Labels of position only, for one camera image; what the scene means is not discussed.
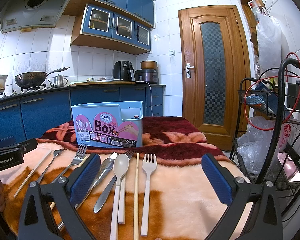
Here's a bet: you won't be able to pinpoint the silver door handle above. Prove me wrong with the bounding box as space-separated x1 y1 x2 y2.
185 63 195 78

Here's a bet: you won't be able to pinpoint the brown pot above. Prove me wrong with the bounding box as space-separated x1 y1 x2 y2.
140 60 157 69

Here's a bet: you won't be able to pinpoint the white hanging plastic bag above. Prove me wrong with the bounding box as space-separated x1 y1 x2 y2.
256 12 282 72

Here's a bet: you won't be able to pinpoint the wooden door with glass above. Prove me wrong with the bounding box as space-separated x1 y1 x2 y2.
178 5 250 151

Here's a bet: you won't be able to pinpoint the black wok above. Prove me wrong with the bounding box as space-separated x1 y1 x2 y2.
14 67 70 89

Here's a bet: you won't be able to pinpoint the white power cord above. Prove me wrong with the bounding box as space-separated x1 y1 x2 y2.
136 80 154 117

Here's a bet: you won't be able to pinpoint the blue lower kitchen cabinets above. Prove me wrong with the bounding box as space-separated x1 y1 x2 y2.
0 83 165 142

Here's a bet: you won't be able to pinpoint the black wire rack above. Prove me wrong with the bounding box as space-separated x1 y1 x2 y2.
230 58 300 198

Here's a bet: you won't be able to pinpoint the steel kettle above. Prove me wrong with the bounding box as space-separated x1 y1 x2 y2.
49 75 68 88

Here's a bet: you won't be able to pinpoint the red orange floral blanket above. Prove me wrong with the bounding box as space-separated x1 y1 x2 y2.
0 117 242 239

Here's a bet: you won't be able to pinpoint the blue glass-door wall cabinet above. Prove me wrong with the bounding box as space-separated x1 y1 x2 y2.
71 4 151 55

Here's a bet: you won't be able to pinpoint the wooden chopstick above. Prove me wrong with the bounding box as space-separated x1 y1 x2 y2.
13 150 53 198
133 153 140 240

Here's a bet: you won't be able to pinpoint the dark rice cooker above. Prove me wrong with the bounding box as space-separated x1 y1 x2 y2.
135 69 159 84

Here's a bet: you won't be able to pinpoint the red cable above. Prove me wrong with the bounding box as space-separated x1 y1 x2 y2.
243 51 300 132

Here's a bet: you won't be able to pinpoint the clear plastic bag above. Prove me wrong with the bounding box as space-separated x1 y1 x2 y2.
237 116 287 174

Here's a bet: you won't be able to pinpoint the black air fryer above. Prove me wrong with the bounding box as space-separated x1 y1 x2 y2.
113 61 135 82

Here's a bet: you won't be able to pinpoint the white plastic spoon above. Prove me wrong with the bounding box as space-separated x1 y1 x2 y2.
110 154 129 240

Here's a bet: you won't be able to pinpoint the person's left hand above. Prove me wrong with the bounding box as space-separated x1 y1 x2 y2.
0 180 6 213

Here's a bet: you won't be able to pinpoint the light blue chopsticks box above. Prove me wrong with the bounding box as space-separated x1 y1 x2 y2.
71 101 143 148

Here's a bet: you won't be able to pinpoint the gas stove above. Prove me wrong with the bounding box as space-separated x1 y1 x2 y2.
21 83 46 92

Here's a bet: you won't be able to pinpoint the grey range hood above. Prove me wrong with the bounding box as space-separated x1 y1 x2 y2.
0 0 70 33

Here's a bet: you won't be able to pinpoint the steel table knife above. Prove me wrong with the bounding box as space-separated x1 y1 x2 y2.
93 176 116 213

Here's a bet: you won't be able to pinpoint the wooden wall shelf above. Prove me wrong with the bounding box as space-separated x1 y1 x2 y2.
239 0 264 55

